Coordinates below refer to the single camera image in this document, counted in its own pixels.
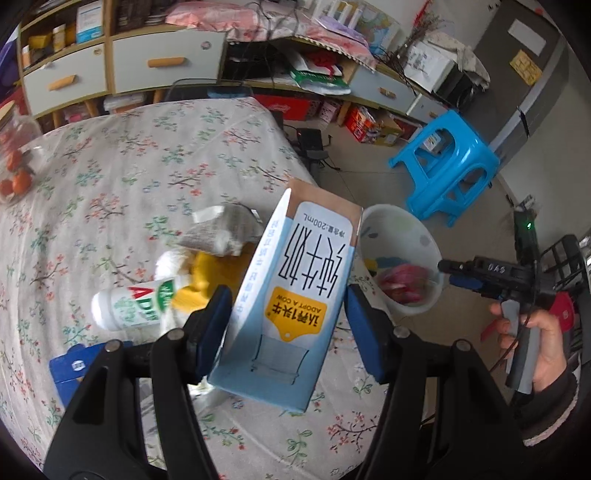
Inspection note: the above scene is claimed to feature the floral tablecloth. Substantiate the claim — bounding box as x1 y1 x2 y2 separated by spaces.
0 95 398 480

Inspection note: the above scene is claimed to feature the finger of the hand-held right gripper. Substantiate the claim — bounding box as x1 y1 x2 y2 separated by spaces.
447 273 490 296
438 258 481 278

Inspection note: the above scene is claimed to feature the white paper sheet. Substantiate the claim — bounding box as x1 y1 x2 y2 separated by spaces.
508 18 548 54

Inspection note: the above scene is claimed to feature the blue and white box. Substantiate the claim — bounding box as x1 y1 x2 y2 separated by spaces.
76 2 109 44

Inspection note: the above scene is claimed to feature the yellow wrapper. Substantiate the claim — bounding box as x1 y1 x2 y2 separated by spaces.
173 251 259 315

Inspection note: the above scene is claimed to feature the person's right hand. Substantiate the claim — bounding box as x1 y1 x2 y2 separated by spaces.
489 300 568 394

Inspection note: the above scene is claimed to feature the orange snack carton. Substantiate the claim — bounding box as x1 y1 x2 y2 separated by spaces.
345 106 377 141

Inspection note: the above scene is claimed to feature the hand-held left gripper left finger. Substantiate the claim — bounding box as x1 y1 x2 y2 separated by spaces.
44 285 234 480

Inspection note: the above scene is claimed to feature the dark blue card box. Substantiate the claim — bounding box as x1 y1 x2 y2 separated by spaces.
49 342 134 409

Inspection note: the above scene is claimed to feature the black device with red light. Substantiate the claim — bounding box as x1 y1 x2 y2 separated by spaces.
298 129 324 154

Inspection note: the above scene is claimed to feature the small grey desk drawer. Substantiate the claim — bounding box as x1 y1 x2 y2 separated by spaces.
409 97 448 123

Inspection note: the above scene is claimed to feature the blue plastic stool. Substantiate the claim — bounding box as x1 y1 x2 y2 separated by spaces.
388 110 502 228

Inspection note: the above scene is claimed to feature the purple bag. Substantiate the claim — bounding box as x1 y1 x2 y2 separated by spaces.
0 44 21 97

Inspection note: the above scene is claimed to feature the light blue milk carton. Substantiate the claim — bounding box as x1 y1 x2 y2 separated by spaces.
208 179 363 413

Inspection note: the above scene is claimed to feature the clear glass jar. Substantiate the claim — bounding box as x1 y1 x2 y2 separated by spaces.
0 102 44 206

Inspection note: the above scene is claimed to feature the person's right forearm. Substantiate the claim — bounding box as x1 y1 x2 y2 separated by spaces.
508 369 585 446

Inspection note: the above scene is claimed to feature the grey drawer with wooden handle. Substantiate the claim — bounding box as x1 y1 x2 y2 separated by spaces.
22 44 109 116
111 30 227 95

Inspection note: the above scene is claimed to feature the white crumpled tissue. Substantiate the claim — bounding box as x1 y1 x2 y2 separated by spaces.
154 249 199 283

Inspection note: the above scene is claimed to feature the cardboard box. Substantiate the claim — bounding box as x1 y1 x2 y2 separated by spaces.
369 115 407 146

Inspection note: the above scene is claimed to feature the green and white bag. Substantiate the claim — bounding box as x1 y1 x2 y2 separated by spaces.
288 69 352 95

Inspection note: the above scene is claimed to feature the white plastic basin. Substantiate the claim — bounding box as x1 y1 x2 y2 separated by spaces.
358 204 448 318

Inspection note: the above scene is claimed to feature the wooden cabinet with drawers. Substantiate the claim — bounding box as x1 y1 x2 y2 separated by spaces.
224 37 451 125

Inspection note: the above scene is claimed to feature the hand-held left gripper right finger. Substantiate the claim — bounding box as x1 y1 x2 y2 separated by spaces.
346 284 532 480

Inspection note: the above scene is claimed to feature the grey door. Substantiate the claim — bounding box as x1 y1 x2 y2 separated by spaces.
462 0 571 151

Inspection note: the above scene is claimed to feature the red wrapper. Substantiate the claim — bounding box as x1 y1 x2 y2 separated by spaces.
379 264 435 303

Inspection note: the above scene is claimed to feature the pink cloth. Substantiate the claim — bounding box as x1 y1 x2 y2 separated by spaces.
166 4 377 70

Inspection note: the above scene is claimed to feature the white plastic bottle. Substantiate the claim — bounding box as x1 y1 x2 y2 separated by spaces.
91 277 178 331

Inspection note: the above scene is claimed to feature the wooden shelf cabinet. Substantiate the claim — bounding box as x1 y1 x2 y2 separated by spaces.
16 0 232 118

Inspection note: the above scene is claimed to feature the red box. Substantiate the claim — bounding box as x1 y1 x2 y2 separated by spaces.
254 95 321 121

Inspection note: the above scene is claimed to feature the grey mesh packet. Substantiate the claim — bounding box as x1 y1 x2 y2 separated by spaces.
178 203 265 257

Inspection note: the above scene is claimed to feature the yellow paper note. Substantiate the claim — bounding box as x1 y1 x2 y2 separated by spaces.
510 50 543 86

